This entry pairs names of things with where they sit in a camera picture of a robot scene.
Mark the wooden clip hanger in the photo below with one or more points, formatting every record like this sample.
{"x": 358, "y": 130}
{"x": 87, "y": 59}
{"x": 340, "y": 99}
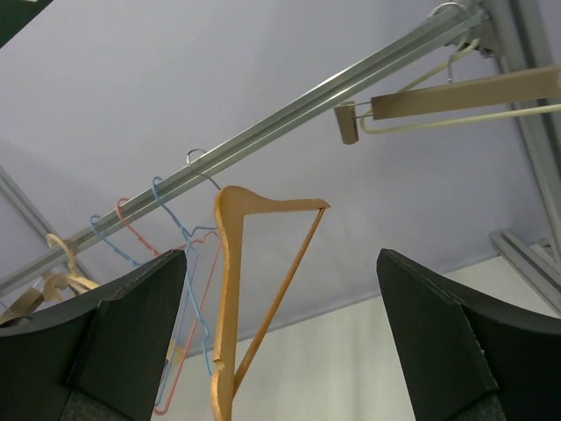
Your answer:
{"x": 26, "y": 304}
{"x": 436, "y": 92}

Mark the light blue wire hanger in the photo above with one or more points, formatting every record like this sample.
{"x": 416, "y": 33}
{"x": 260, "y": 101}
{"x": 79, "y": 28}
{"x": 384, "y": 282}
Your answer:
{"x": 144, "y": 263}

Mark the left wooden clip hanger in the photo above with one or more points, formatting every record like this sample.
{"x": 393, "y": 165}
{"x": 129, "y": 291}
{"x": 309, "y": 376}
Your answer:
{"x": 26, "y": 304}

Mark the pink wire hanger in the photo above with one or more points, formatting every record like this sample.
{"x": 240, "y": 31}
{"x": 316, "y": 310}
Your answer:
{"x": 189, "y": 317}

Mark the beige plastic hanger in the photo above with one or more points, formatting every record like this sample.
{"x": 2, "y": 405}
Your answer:
{"x": 53, "y": 282}

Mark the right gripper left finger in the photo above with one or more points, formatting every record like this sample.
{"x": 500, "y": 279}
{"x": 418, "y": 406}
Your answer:
{"x": 98, "y": 356}

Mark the metal hanging rail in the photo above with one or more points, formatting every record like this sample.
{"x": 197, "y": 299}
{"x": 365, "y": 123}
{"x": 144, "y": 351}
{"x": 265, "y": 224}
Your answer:
{"x": 452, "y": 21}

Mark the right wooden clip hanger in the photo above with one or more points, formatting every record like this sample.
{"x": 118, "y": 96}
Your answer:
{"x": 436, "y": 92}

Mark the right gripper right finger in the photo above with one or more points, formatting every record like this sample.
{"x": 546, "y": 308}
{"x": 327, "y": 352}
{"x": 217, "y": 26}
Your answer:
{"x": 466, "y": 355}

